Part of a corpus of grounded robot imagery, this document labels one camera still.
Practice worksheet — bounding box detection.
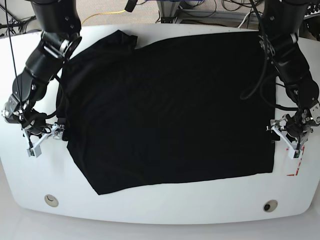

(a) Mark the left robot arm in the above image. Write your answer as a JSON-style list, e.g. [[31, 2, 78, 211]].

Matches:
[[240, 0, 320, 144]]

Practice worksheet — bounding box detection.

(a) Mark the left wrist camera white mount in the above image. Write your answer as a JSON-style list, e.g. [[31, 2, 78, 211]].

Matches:
[[271, 125, 302, 160]]

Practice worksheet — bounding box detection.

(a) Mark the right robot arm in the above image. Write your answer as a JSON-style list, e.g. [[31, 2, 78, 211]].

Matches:
[[2, 0, 82, 136]]

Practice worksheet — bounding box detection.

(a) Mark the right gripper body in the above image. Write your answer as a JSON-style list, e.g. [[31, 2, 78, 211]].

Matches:
[[42, 123, 66, 141]]

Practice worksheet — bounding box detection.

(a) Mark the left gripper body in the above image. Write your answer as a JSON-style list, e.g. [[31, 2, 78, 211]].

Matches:
[[266, 113, 315, 145]]

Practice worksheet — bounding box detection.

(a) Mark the yellow cable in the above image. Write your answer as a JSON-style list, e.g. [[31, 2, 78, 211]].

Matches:
[[79, 9, 126, 28]]

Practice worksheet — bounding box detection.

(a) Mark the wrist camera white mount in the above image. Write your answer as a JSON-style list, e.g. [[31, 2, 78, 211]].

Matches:
[[271, 125, 302, 160], [23, 129, 48, 158]]

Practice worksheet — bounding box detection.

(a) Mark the right table cable grommet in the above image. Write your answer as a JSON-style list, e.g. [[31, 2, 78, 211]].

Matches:
[[263, 199, 278, 213]]

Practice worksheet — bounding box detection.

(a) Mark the red tape rectangle marking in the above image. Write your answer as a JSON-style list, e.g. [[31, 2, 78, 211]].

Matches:
[[282, 145, 305, 177]]

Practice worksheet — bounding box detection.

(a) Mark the table cable grommet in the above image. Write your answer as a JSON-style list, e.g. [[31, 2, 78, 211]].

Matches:
[[44, 194, 59, 208], [263, 199, 278, 213]]

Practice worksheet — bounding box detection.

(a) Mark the aluminium frame post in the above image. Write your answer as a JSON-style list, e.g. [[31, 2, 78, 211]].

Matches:
[[156, 0, 181, 24]]

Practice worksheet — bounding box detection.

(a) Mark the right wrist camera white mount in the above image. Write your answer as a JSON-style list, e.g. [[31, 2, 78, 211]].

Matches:
[[23, 129, 48, 158]]

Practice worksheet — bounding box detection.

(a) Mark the black T-shirt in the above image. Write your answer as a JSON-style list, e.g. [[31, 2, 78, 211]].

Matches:
[[56, 31, 275, 195]]

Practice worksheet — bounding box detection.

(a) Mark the left table cable grommet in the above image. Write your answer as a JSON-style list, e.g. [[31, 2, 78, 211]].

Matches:
[[44, 194, 59, 208]]

